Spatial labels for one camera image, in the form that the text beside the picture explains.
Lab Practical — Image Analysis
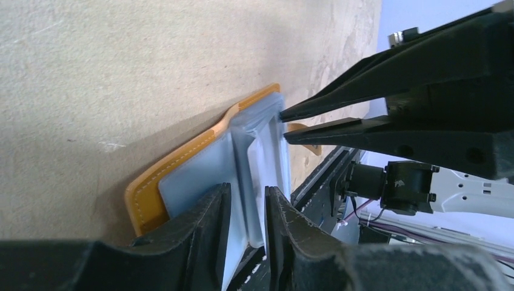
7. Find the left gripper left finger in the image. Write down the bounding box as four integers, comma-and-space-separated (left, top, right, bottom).
1, 183, 231, 290

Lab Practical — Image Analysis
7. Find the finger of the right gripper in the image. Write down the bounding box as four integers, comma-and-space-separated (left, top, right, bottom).
280, 5, 513, 122
284, 116, 513, 179

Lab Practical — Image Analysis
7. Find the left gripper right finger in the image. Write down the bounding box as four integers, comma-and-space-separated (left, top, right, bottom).
265, 187, 513, 290

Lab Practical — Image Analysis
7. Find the mustard yellow card holder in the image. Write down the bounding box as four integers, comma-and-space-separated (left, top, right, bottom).
124, 82, 323, 291

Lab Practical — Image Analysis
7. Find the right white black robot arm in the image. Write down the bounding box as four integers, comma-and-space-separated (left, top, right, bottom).
280, 1, 513, 218

